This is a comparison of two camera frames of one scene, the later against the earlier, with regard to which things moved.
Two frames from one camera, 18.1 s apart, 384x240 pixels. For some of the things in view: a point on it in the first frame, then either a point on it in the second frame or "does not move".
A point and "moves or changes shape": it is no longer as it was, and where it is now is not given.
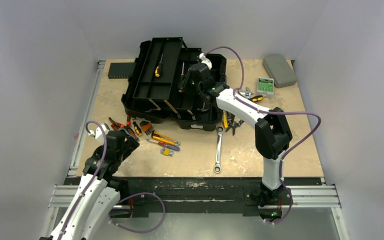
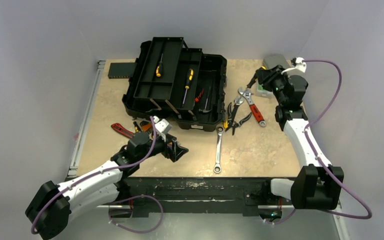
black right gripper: [188, 78] to [264, 76]
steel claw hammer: [204, 109] does not move
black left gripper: [131, 145] to [176, 150]
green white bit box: [265, 87] does not move
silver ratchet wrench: [217, 168] does not move
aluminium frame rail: [62, 195] does not move
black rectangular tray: [121, 70] does not move
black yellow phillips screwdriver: [182, 80] moves or changes shape
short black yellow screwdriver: [158, 68] does not move
